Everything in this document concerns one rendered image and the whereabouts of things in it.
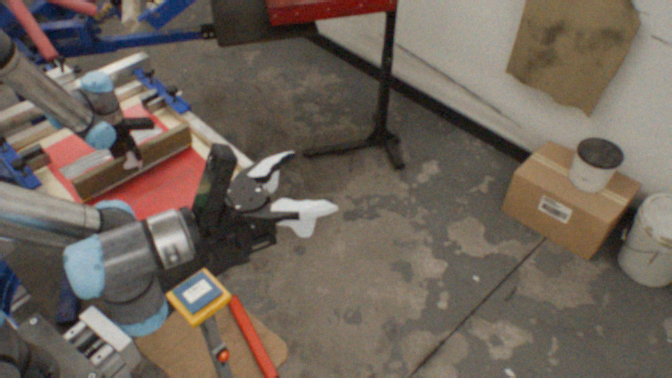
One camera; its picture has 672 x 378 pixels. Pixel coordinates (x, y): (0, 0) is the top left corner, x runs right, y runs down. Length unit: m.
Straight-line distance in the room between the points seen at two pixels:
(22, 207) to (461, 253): 2.32
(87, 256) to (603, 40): 2.44
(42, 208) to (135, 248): 0.16
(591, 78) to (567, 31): 0.25
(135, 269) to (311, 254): 2.08
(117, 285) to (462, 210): 2.47
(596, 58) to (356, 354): 1.74
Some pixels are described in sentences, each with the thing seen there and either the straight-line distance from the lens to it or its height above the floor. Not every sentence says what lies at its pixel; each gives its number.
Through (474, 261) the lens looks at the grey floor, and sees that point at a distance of 2.85.
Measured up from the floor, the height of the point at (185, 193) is 0.95.
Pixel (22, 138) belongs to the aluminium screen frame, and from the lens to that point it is 2.17.
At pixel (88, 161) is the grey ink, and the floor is 0.96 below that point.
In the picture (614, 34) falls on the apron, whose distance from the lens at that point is 2.78.
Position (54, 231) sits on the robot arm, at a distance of 0.85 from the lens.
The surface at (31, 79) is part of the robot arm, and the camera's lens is 1.41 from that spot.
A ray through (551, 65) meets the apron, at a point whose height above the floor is 0.70.
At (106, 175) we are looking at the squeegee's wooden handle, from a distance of 1.85.
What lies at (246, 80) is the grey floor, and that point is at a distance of 3.90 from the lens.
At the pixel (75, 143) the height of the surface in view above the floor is 0.95.
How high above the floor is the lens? 2.24
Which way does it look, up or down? 47 degrees down
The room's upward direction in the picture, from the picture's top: straight up
